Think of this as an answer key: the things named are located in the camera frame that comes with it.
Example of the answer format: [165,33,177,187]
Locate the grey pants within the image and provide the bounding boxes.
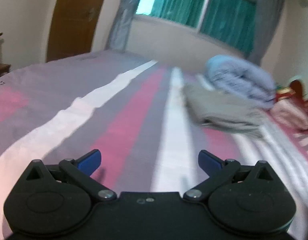
[183,83,263,138]

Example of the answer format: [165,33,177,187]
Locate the striped pink grey bed sheet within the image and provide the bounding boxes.
[0,51,308,239]

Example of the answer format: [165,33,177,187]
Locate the striped pillow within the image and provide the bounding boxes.
[293,133,308,154]

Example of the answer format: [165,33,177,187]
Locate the folded pink blanket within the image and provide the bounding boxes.
[270,99,308,131]

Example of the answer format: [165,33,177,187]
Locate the folded light blue duvet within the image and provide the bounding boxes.
[204,55,276,110]

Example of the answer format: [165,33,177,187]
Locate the red patterned folded blanket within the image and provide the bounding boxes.
[276,86,295,102]

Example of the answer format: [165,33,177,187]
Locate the red wooden headboard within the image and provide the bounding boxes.
[289,76,308,112]

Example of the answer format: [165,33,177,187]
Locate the brown wooden door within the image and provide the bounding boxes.
[46,0,104,62]

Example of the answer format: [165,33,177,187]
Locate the window with green glass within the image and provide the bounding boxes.
[136,0,257,55]

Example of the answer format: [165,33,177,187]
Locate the right grey curtain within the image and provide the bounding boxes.
[247,0,285,66]

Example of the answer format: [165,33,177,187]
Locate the grey curtain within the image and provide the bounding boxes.
[105,0,140,52]
[247,0,285,66]

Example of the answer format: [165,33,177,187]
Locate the left grey curtain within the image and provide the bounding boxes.
[105,0,140,52]

